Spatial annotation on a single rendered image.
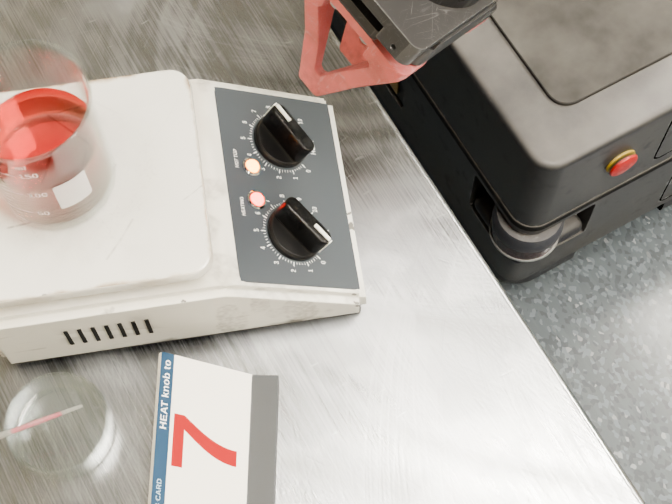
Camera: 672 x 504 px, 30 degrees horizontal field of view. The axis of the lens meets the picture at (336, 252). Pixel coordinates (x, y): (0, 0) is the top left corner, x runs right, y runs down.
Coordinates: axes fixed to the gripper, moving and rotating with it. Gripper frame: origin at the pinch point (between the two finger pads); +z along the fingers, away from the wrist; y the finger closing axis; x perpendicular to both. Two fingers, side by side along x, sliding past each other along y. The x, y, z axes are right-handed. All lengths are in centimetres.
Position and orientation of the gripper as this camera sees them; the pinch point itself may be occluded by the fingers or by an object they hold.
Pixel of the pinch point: (337, 63)
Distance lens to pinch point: 64.5
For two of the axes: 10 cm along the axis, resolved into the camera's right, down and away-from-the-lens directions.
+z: -4.9, 4.2, 7.7
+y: -5.9, 4.9, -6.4
